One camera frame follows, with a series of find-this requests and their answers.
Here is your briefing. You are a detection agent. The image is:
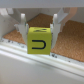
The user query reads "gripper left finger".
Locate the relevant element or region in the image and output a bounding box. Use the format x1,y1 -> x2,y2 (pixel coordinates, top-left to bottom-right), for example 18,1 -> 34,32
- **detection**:
13,12 -> 31,41

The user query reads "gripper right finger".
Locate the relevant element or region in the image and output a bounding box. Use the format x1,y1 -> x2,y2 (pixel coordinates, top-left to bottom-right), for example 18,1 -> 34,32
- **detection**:
49,7 -> 70,41

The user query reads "yellow block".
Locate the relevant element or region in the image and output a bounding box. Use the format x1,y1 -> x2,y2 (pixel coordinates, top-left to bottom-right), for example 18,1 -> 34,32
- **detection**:
26,26 -> 55,56

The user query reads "white cabinet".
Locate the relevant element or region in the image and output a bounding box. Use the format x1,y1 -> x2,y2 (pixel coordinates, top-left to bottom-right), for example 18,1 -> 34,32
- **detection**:
0,0 -> 84,84

